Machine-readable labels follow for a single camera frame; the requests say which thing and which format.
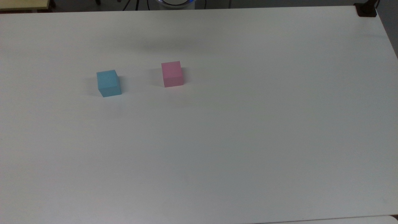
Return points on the blue cube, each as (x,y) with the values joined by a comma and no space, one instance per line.
(108,83)

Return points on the pink cube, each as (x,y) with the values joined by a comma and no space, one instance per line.
(172,74)

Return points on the black table clamp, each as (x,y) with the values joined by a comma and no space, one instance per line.
(366,9)

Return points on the yellow wooden table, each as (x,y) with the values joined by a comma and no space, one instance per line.
(21,4)

